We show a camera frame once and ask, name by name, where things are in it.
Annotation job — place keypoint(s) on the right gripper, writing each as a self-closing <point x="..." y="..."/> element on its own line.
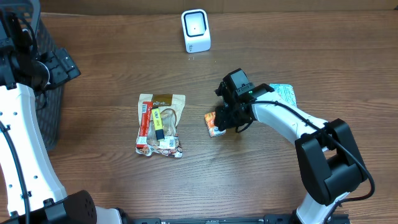
<point x="225" y="122"/>

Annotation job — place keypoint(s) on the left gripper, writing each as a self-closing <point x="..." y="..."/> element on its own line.
<point x="60" y="74"/>

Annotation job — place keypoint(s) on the orange snack packet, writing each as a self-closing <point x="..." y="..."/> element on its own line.
<point x="212" y="128"/>

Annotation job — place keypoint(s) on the teal snack packet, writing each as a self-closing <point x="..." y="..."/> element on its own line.
<point x="286" y="92"/>

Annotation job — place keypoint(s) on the yellow black item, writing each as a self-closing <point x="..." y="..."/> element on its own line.
<point x="157" y="121"/>

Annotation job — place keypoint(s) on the red item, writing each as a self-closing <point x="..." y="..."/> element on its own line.
<point x="144" y="127"/>

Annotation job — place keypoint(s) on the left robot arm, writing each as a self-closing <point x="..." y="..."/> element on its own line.
<point x="34" y="192"/>

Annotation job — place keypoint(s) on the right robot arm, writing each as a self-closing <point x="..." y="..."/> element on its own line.
<point x="331" y="167"/>

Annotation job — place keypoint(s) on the white barcode scanner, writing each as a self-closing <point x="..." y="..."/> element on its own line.
<point x="196" y="31"/>

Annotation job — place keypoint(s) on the grey plastic mesh basket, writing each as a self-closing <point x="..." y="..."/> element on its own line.
<point x="48" y="105"/>

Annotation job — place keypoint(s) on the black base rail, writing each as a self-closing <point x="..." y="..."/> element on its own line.
<point x="205" y="221"/>

